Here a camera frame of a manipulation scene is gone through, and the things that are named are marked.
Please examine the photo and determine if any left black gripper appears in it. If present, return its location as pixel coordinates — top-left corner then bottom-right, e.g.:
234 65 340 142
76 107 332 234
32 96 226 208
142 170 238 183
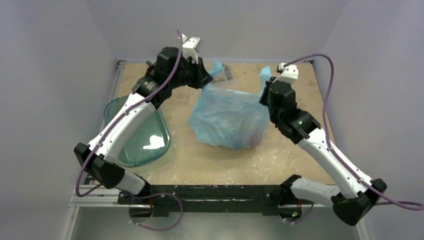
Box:
169 56 214 90

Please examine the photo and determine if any light blue plastic bag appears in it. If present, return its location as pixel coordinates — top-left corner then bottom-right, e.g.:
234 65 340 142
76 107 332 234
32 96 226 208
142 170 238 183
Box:
188 66 272 150

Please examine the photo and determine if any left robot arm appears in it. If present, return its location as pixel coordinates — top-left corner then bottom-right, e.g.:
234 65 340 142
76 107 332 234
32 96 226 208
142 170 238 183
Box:
74 46 213 205

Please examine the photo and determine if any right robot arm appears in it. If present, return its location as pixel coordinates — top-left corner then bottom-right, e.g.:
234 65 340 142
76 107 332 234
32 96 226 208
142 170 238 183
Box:
259 77 387 226

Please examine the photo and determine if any clear plastic organizer box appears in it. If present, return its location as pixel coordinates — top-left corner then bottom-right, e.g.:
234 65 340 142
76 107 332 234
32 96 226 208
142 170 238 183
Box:
210 62 236 88

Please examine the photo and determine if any teal plastic tub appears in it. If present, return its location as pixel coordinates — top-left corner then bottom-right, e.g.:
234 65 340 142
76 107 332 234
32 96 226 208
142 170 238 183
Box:
97 94 171 168

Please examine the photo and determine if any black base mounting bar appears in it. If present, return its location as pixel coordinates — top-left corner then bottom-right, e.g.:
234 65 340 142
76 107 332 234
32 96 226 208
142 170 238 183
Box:
117 184 314 218

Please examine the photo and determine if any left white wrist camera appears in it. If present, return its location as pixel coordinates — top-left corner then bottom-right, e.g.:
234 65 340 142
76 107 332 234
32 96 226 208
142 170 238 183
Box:
182 34 203 64

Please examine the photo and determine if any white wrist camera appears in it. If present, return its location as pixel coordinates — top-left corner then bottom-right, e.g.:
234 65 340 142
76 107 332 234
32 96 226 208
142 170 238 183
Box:
182 34 203 64
275 62 299 85

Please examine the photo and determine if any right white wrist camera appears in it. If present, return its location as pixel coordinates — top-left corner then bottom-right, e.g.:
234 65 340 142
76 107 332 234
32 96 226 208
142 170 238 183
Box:
275 62 299 85

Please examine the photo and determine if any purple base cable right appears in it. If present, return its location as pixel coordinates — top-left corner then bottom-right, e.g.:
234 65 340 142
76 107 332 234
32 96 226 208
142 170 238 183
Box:
282 203 315 225

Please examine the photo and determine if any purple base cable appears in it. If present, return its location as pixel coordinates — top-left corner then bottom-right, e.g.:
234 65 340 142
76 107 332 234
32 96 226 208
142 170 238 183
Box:
282 203 315 225
120 192 185 232

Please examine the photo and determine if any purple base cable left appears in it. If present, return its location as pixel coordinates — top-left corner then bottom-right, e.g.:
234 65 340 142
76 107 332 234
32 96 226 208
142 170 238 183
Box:
120 192 185 232

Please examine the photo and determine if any aluminium frame rail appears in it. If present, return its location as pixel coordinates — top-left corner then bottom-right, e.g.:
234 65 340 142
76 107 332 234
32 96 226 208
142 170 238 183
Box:
69 177 120 208

